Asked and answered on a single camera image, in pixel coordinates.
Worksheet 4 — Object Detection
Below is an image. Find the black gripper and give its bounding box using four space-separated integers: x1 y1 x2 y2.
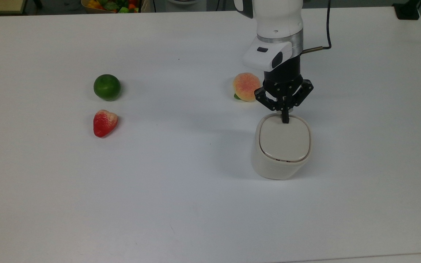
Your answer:
254 56 314 124

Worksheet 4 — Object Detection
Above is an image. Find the cream garbage bin lid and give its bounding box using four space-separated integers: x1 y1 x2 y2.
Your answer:
259 116 311 163

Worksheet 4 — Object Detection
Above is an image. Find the cream garbage bin body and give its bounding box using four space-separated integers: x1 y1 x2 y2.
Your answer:
251 113 313 180

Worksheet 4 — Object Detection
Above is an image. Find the orange pink peach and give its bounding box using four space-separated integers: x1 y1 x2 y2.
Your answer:
232 72 261 102

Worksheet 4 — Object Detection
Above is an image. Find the black table clamp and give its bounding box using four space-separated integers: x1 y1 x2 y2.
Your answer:
392 0 421 20

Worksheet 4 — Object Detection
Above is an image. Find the green lime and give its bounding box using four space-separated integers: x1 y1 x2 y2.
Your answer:
93 74 121 102

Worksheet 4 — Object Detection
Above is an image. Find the red strawberry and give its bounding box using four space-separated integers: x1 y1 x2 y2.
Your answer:
93 109 119 138

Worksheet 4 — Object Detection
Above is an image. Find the basket of toy produce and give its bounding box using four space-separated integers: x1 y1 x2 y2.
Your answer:
81 0 147 14

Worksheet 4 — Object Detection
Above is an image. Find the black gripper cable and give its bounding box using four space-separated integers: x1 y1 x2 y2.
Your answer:
301 0 332 55

